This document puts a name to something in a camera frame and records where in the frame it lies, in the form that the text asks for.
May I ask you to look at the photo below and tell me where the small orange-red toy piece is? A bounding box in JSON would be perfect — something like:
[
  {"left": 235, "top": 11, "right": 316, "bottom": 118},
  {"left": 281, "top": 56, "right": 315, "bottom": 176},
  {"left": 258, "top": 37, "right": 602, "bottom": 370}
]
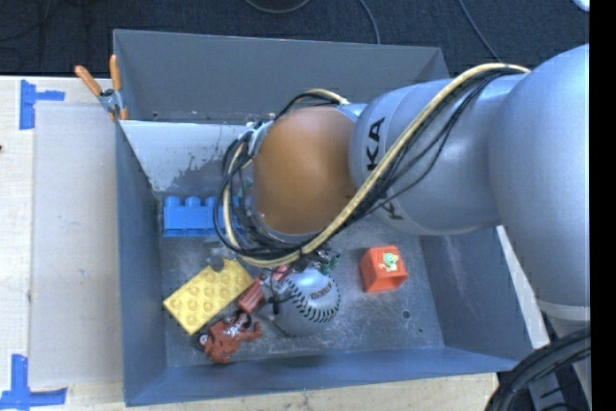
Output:
[{"left": 237, "top": 276, "right": 267, "bottom": 314}]

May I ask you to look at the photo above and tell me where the blue toy building brick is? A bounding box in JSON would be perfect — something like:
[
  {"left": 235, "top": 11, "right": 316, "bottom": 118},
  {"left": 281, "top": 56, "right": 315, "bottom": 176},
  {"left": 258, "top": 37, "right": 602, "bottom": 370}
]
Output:
[{"left": 162, "top": 193, "right": 243, "bottom": 239}]

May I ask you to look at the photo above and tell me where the silver baseball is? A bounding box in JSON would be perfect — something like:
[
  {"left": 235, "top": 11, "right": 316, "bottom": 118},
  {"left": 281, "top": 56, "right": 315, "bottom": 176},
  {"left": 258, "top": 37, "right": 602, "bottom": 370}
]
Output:
[{"left": 267, "top": 266, "right": 343, "bottom": 338}]

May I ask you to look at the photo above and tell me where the grey metal bin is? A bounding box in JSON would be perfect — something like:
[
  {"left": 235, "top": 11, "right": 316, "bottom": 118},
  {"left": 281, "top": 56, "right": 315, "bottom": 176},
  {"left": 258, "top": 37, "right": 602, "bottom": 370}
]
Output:
[{"left": 112, "top": 28, "right": 552, "bottom": 408}]

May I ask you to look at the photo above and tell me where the yellow studded toy plate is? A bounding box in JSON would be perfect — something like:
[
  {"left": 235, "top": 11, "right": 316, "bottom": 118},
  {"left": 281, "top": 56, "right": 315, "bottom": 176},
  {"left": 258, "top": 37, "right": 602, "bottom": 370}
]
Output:
[{"left": 162, "top": 257, "right": 256, "bottom": 337}]

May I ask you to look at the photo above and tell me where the orange cube with green print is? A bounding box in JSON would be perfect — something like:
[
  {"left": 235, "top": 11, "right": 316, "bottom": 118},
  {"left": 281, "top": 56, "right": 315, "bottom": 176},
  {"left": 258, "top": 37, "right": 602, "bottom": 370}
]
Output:
[{"left": 358, "top": 244, "right": 410, "bottom": 295}]

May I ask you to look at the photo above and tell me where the red-brown toy figure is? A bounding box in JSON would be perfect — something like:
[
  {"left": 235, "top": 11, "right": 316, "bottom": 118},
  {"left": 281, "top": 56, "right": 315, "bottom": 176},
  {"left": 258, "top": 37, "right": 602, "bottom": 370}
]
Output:
[{"left": 197, "top": 309, "right": 264, "bottom": 365}]

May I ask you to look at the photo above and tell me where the pale cardboard board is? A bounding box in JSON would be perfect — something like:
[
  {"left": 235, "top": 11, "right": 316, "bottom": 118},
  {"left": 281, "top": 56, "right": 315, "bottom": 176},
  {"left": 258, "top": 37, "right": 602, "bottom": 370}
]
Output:
[{"left": 27, "top": 102, "right": 127, "bottom": 394}]

